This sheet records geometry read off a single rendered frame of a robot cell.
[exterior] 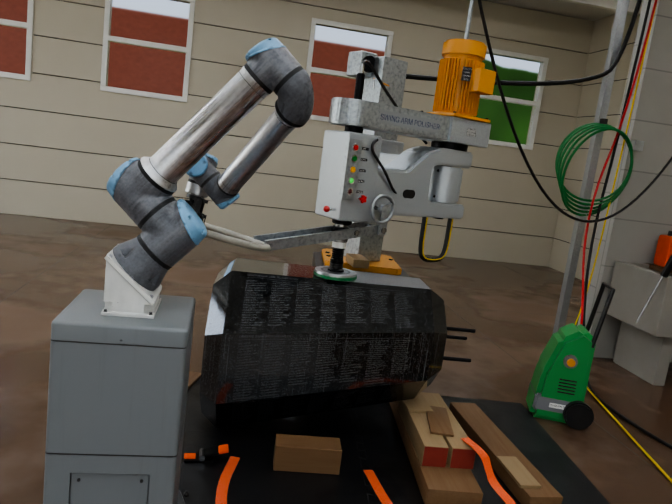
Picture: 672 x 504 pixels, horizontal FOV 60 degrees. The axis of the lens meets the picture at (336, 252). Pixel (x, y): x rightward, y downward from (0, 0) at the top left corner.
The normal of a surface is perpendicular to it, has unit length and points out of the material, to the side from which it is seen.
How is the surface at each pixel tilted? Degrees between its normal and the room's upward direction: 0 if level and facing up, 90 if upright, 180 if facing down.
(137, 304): 90
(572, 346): 90
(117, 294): 90
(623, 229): 90
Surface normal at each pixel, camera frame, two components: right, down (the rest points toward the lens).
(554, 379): -0.19, 0.14
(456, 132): 0.57, 0.21
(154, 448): 0.17, 0.18
